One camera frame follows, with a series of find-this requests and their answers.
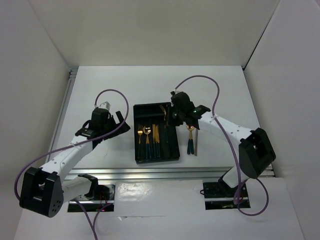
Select gold fork green handle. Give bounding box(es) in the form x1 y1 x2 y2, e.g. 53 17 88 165
137 124 143 161
187 128 193 155

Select gold spoon green handle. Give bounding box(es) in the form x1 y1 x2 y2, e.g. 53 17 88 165
187 125 195 155
143 126 151 159

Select gold knife green handle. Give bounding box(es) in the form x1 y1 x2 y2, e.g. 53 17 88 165
155 125 161 158
152 123 157 159

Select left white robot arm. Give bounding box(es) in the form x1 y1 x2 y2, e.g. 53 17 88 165
19 108 130 218

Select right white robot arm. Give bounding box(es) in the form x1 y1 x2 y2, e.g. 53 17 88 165
166 105 276 196

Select black cutlery tray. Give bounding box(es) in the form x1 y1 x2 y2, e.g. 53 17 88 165
133 102 180 164

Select metal chopstick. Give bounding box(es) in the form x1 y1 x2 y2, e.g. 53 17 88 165
194 129 199 156

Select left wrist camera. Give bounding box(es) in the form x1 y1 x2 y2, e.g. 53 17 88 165
89 101 111 131

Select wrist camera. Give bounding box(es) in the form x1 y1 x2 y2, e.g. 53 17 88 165
170 91 194 112
89 101 111 131

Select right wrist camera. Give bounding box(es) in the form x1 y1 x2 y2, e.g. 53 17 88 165
170 91 194 112

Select aluminium frame rail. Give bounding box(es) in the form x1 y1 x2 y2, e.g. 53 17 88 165
53 66 259 181

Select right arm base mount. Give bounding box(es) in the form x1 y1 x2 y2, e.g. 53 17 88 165
199 182 238 210

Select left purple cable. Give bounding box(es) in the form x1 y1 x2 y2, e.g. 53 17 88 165
13 88 130 240

